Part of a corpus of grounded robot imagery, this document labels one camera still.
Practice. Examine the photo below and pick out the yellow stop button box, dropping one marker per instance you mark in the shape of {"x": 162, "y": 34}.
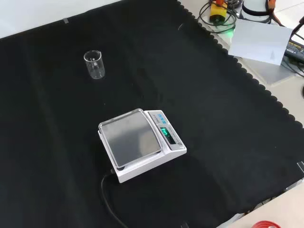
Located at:
{"x": 217, "y": 13}

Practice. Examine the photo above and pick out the black bench cloth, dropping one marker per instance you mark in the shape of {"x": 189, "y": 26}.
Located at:
{"x": 59, "y": 142}

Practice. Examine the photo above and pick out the white electronic balance steel pan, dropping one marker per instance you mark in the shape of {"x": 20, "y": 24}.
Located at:
{"x": 140, "y": 145}

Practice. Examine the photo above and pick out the clear glass beaker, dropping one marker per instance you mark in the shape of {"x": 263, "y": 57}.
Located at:
{"x": 94, "y": 66}

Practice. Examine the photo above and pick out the red round object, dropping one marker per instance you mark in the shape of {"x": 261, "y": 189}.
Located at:
{"x": 265, "y": 224}

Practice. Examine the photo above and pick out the grey tape piece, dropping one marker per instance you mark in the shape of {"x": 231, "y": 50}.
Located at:
{"x": 65, "y": 21}

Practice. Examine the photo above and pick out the pale board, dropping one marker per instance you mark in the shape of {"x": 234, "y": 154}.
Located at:
{"x": 259, "y": 42}

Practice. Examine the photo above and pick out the black power adapter yellow label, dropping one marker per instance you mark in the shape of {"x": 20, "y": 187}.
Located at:
{"x": 295, "y": 48}

